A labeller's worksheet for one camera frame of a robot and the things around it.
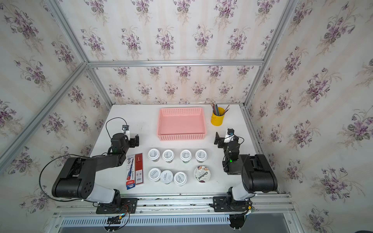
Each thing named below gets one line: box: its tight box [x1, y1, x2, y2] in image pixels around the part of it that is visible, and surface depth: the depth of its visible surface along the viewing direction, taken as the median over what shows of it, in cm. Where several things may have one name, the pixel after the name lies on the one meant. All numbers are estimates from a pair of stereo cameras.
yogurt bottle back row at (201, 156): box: [195, 149, 208, 164], surface depth 86 cm
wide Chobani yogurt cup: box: [193, 165, 211, 184], surface depth 80 cm
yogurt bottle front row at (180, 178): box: [173, 171, 188, 187], surface depth 78 cm
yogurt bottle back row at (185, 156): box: [179, 149, 193, 164], surface depth 86 cm
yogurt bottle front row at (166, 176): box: [160, 169, 174, 185], surface depth 78 cm
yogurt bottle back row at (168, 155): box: [161, 149, 175, 164], surface depth 86 cm
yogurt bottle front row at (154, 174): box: [148, 167, 161, 183], surface depth 79 cm
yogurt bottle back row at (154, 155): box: [147, 148, 161, 163], surface depth 87 cm
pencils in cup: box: [210, 100, 231, 117], surface depth 102 cm
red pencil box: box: [135, 152, 144, 185], surface depth 86 cm
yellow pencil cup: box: [210, 106, 226, 127], surface depth 106 cm
